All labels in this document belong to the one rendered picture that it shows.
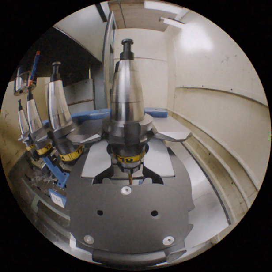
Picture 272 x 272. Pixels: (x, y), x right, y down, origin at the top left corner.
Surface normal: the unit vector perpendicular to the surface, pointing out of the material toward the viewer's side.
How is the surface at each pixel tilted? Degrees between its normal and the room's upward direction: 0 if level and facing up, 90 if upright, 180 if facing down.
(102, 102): 90
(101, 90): 90
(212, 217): 24
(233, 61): 90
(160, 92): 90
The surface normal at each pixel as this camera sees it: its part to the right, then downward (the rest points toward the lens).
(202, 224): -0.42, -0.79
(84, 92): 0.04, 0.46
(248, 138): -1.00, 0.03
